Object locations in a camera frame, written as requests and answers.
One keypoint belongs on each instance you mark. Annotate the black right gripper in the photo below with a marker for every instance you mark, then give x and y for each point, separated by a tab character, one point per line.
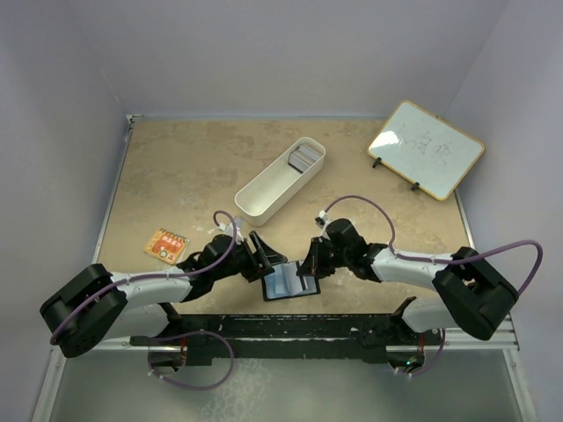
312	265

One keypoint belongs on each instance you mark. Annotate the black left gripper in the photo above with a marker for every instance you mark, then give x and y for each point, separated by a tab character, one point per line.
266	256

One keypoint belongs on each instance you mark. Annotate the white magnetic stripe card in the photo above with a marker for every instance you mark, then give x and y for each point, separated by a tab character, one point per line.
306	285

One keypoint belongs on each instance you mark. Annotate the black leather card holder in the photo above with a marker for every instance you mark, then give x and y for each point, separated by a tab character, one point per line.
281	283

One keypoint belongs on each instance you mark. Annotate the white plastic card tray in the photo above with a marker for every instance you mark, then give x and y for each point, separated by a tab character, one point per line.
271	189

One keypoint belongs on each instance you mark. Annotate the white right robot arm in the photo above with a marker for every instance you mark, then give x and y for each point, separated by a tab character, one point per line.
470	294

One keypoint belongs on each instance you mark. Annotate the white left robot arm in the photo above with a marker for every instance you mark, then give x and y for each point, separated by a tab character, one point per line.
98	304

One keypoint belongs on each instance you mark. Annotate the stack of cards in tray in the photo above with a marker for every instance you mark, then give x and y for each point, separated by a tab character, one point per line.
303	157

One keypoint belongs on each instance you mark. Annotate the orange spiral notepad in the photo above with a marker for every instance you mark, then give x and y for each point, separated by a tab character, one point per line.
166	246

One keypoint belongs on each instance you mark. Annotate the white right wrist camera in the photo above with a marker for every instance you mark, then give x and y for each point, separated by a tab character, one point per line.
322	219

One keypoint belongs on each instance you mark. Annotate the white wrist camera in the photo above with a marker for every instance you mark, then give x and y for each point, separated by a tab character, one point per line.
322	219
232	229

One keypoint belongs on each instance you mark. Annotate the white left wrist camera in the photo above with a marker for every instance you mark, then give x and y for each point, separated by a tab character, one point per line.
232	229

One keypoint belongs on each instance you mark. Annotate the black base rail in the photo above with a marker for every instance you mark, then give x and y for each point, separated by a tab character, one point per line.
370	338

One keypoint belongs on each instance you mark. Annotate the small whiteboard yellow frame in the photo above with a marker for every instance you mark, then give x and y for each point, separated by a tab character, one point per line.
425	150

